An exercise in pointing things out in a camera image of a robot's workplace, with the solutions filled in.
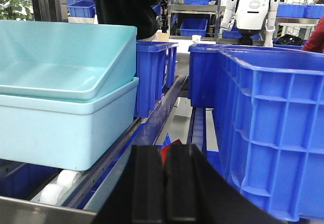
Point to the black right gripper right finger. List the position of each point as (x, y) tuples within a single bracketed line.
[(197, 193)]

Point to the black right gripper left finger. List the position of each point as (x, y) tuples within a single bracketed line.
[(137, 197)]

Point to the light blue plastic bin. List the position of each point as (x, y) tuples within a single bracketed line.
[(62, 134), (66, 61)]

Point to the dark blue crate upper middle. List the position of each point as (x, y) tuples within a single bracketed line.
[(155, 68)]

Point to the background metal shelf with bins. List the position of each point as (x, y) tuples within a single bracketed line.
[(194, 17)]

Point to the red snack package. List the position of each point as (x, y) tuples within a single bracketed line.
[(167, 145)]

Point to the white conveyor rollers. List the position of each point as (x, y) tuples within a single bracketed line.
[(53, 192)]

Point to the large dark blue crate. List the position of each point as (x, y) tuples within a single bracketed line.
[(269, 125)]

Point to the dark blue crate lower left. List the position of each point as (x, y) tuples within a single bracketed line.
[(21, 180)]

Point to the dark blue crate upper right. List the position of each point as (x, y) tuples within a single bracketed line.
[(203, 66)]

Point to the person in red sleeve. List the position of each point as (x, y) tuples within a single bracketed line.
[(315, 41)]

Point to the person in black clothes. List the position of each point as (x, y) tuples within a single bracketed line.
[(138, 13)]

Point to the white humanoid robot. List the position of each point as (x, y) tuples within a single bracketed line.
[(250, 16)]

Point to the green plant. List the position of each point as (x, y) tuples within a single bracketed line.
[(17, 10)]

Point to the stainless steel shelf front rail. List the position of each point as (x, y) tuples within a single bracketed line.
[(21, 211)]

